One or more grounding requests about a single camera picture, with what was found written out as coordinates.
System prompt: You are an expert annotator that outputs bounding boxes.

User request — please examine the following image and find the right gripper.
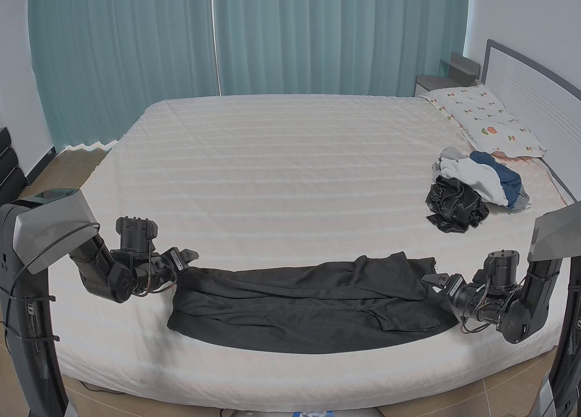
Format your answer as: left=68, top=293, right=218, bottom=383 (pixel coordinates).
left=441, top=273, right=487, bottom=321

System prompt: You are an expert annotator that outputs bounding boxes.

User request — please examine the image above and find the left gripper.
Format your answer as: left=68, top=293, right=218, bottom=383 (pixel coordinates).
left=156, top=247, right=201, bottom=283

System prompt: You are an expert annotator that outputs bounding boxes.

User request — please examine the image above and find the black T-shirt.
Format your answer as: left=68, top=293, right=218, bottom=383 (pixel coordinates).
left=167, top=251, right=459, bottom=356

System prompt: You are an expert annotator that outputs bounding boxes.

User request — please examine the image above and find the bed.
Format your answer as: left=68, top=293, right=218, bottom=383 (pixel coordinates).
left=45, top=38, right=581, bottom=411

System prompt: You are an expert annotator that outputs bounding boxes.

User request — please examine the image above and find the pile of clothes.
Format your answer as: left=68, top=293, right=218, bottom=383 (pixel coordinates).
left=431, top=146, right=532, bottom=210

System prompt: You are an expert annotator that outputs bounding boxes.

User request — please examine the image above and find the black shiny garment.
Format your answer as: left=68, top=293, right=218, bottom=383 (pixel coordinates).
left=424, top=175, right=491, bottom=234

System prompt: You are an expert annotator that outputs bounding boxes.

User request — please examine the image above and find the white printed pillow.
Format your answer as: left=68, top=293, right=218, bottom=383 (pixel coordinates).
left=419, top=84, right=547, bottom=159

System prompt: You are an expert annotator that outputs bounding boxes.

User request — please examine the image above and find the grey bedside table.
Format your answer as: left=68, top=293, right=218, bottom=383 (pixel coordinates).
left=415, top=52, right=482, bottom=98

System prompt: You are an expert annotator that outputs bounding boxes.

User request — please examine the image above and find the blue-green curtain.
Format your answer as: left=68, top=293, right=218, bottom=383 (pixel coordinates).
left=211, top=0, right=470, bottom=98
left=28, top=0, right=223, bottom=152

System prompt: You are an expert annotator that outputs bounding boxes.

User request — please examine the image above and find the black cable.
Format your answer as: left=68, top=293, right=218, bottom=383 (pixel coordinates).
left=7, top=222, right=101, bottom=293
left=81, top=382, right=126, bottom=396

